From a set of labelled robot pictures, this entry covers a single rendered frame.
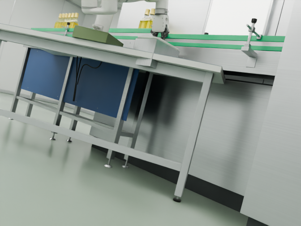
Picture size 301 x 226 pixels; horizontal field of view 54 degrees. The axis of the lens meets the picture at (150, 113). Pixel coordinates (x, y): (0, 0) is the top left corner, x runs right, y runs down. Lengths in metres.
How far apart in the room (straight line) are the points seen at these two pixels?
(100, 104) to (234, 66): 1.01
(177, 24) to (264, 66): 0.86
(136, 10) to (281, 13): 1.23
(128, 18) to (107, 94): 0.82
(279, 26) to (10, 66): 6.76
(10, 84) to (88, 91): 5.67
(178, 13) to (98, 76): 0.75
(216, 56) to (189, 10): 0.59
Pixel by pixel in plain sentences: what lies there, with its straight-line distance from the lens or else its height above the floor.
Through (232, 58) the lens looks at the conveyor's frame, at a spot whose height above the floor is 0.83.
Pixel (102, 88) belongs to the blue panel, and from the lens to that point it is 2.22.
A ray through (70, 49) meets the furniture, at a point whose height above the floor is 0.68.
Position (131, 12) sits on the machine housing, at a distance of 2.70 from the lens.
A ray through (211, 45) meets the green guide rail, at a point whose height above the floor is 0.90.
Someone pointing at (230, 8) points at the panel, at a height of 1.20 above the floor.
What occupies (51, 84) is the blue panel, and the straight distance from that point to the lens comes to 2.81.
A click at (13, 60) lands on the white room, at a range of 7.91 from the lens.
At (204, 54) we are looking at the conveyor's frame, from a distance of 1.81.
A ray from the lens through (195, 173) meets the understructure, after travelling 1.96.
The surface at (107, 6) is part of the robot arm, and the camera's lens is 1.66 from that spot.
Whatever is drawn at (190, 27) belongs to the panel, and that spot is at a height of 1.07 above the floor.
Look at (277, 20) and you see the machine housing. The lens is 1.95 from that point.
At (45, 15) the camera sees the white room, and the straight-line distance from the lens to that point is 8.27.
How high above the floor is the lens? 0.43
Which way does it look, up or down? level
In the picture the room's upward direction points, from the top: 14 degrees clockwise
